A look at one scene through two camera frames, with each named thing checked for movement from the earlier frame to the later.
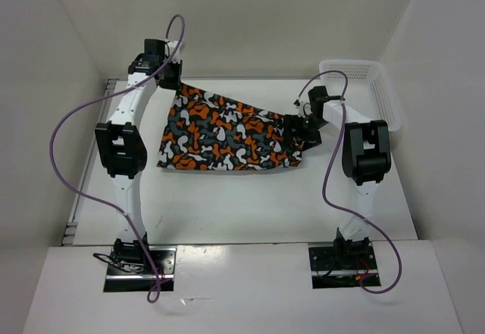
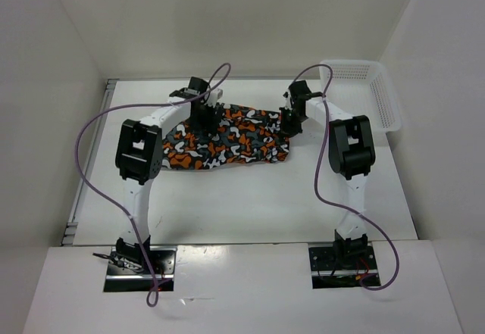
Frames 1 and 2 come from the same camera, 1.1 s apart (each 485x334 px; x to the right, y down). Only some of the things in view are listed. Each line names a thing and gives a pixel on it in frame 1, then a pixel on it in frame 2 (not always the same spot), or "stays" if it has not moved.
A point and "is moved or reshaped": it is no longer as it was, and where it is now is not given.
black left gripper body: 172,76 → 201,120
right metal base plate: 327,272 stays
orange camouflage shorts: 207,132 is moved or reshaped
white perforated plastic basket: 370,93 stays
